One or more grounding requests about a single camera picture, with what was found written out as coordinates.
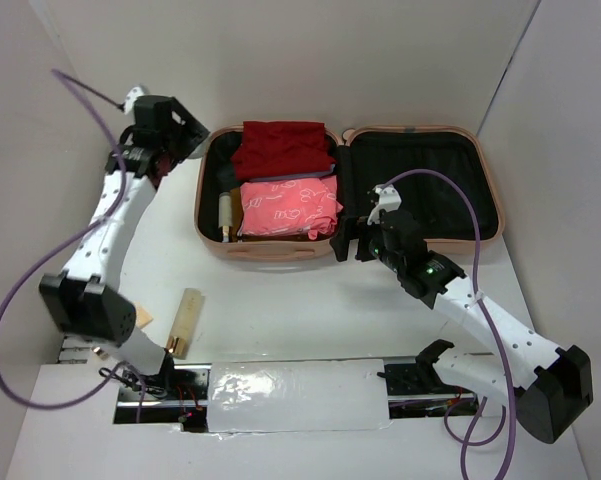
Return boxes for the grey blue garment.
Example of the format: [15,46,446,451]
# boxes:
[248,164,335,183]

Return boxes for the coral pink patterned garment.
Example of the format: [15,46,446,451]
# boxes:
[240,176,343,240]

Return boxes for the gold cosmetic bottles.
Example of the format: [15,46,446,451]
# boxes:
[218,192,233,243]

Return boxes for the dark red garment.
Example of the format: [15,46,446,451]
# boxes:
[231,121,335,182]

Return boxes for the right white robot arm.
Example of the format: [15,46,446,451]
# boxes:
[330,185,593,444]

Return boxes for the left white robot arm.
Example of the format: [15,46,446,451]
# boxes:
[39,85,209,399]

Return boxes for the pink open suitcase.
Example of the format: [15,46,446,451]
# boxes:
[193,125,505,262]

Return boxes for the beige cosmetic tube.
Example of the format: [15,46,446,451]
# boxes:
[134,304,153,329]

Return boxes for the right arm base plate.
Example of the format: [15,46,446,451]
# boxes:
[376,340,478,420]

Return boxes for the aluminium rail frame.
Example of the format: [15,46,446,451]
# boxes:
[57,336,99,364]

